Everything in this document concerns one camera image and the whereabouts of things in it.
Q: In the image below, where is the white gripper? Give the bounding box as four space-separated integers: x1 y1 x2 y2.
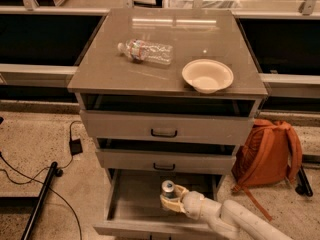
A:
160 185 214 222

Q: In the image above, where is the blue silver redbull can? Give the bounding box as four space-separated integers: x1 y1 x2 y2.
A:
160 180 176 203

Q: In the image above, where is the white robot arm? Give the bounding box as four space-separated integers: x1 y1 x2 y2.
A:
160 180 293 240

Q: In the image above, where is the grey bottom drawer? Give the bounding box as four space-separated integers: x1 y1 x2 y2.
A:
94 170 227 240

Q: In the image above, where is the grey drawer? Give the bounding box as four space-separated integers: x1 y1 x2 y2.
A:
96 149 235 175
94 170 227 240
80 110 253 145

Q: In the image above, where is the grey middle drawer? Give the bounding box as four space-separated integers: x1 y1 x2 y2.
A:
96 149 235 175

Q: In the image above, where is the grey drawer cabinet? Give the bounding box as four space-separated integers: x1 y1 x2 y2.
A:
67 7 269 240

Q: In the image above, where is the grey top drawer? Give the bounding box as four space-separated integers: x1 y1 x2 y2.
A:
80 110 253 145

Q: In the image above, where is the orange backpack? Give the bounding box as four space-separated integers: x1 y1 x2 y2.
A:
232 119 302 221

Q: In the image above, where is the black power adapter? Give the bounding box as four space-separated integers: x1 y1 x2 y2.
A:
69 139 83 156

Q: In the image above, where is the white paper bowl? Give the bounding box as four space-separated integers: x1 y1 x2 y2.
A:
182 59 234 94

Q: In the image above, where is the black pole on right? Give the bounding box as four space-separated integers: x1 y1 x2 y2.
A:
295 167 313 197

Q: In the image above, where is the black pole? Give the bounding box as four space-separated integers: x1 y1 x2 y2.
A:
295 167 313 197
21 162 58 240

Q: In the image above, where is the black pole on left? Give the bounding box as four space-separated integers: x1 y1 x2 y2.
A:
21 162 58 240

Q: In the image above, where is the clear plastic water bottle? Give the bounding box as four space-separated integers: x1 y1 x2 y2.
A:
117 39 173 65

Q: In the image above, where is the black floor cable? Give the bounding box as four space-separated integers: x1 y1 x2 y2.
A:
0 120 84 240

